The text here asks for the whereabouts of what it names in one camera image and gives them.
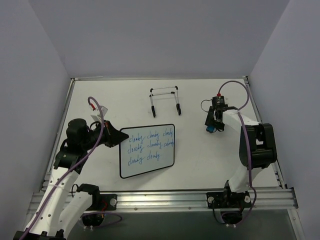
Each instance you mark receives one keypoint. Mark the aluminium front rail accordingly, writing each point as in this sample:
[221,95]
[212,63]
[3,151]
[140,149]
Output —
[268,198]

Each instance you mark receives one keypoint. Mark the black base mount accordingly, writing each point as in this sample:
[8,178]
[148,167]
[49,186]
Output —
[107,202]
[222,200]

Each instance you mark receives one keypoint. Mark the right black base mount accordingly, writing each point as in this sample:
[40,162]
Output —
[222,200]

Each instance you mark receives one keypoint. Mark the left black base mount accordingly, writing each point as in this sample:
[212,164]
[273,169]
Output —
[107,202]

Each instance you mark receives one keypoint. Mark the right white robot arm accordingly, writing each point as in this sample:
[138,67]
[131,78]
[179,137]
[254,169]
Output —
[257,151]

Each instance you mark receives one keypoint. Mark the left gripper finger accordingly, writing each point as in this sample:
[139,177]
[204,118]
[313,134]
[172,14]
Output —
[113,132]
[115,140]

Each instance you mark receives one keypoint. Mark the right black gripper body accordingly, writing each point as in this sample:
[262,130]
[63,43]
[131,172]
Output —
[213,118]

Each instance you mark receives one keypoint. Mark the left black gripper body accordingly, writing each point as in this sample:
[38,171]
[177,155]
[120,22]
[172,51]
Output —
[108,134]

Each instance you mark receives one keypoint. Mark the small black-framed whiteboard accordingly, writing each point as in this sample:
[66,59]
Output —
[148,148]

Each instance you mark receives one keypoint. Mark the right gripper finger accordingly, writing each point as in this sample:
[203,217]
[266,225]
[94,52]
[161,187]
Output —
[221,125]
[209,119]

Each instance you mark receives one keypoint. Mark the blue bone-shaped eraser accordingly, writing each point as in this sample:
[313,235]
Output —
[210,129]

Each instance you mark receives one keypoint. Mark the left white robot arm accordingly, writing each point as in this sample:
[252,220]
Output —
[54,218]

